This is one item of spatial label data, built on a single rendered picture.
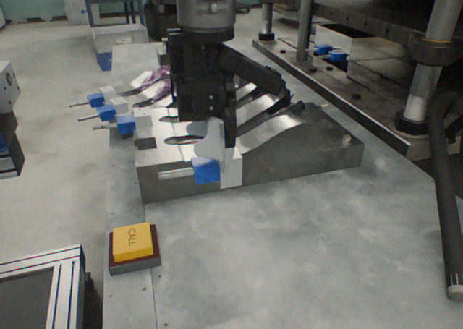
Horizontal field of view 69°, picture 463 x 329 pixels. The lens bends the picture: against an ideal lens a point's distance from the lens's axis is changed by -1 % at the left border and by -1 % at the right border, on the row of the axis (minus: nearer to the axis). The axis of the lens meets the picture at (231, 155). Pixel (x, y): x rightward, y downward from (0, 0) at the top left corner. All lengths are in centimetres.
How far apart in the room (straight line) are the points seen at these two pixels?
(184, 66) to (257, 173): 34
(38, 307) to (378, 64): 151
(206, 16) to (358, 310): 44
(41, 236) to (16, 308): 63
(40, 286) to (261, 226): 100
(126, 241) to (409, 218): 52
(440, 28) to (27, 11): 761
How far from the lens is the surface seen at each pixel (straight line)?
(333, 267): 60
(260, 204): 69
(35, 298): 143
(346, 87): 138
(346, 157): 81
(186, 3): 44
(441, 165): 76
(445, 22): 100
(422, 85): 104
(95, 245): 183
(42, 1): 802
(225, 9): 44
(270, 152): 71
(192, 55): 46
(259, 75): 48
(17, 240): 204
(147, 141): 75
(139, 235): 59
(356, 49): 139
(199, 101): 47
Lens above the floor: 124
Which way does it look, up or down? 31 degrees down
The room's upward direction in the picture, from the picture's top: straight up
